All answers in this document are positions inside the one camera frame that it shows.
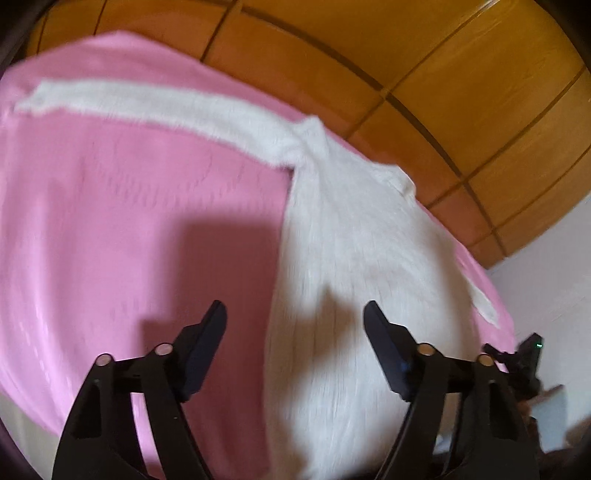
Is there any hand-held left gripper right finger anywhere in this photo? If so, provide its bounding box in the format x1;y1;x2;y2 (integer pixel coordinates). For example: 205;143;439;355
363;300;541;480

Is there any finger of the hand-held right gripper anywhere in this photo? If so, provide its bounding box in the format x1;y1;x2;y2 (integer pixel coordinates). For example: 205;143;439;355
483;342;514;371

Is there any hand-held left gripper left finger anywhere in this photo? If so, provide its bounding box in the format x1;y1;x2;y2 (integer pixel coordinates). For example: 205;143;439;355
52;299;228;480

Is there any white knitted sweater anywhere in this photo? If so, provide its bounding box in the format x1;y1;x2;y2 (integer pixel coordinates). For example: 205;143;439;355
13;79;502;480

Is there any pink bed sheet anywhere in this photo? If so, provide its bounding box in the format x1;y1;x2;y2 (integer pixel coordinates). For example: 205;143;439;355
0;30;517;480

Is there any wooden wardrobe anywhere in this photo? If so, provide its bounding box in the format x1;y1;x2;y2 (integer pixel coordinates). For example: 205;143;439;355
23;0;591;271

